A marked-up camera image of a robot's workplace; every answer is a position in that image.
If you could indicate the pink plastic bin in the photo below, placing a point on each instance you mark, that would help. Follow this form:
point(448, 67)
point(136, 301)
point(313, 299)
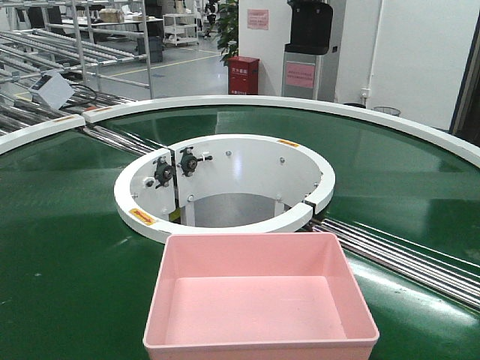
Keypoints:
point(257, 296)

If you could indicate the white shelf cart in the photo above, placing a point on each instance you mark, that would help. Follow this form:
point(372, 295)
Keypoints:
point(180, 28)

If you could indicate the red fire extinguisher cabinet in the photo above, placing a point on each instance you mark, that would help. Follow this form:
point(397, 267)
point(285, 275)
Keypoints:
point(243, 75)

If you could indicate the green potted plant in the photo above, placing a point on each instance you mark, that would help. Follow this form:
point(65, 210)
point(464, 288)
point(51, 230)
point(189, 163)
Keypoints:
point(228, 30)

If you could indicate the black water dispenser unit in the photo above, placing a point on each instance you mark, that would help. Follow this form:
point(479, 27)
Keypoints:
point(310, 33)

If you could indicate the green circular conveyor belt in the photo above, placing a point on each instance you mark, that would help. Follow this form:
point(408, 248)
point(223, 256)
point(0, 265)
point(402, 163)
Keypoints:
point(76, 281)

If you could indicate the grey control box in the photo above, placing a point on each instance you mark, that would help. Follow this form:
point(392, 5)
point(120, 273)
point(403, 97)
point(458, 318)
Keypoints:
point(52, 90)

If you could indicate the metal roller conveyor rack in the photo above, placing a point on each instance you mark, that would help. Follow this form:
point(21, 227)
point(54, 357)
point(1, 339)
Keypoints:
point(92, 44)

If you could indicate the pink wall notice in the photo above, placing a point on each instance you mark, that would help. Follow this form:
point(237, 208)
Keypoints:
point(258, 19)

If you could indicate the white outer conveyor rail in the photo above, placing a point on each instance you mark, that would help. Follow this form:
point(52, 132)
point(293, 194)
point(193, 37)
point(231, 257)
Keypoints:
point(459, 147)

